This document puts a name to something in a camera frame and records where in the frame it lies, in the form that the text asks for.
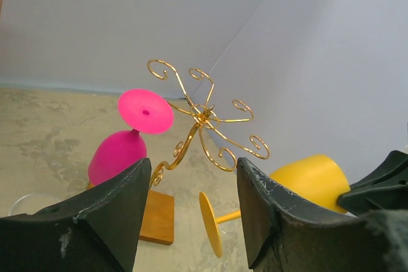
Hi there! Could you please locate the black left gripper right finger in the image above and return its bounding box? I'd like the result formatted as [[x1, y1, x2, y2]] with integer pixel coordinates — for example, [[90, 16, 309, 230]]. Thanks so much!
[[237, 157, 407, 271]]

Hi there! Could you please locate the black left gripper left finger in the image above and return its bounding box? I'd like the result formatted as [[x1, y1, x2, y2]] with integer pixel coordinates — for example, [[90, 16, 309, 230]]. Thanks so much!
[[1, 158, 151, 271]]

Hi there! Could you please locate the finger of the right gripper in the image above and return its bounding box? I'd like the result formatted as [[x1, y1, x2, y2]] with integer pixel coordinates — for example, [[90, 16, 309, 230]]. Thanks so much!
[[337, 150, 407, 216]]

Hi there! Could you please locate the yellow plastic wine glass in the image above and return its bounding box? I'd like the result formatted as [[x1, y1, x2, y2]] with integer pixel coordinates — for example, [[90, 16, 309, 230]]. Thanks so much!
[[199, 154, 351, 258]]

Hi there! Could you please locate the clear wine glass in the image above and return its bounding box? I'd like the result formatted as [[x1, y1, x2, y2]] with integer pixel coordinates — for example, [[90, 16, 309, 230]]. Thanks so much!
[[8, 193, 60, 216]]

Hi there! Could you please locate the pink plastic wine glass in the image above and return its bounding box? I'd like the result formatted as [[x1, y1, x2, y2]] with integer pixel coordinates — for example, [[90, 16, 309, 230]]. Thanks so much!
[[88, 89, 174, 186]]

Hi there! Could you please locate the wooden rack base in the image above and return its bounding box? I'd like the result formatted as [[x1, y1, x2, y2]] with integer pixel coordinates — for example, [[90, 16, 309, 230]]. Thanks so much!
[[139, 190, 175, 245]]

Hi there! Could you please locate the gold wire glass rack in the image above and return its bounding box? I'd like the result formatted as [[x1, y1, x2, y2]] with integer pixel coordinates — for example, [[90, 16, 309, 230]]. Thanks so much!
[[147, 59, 270, 187]]

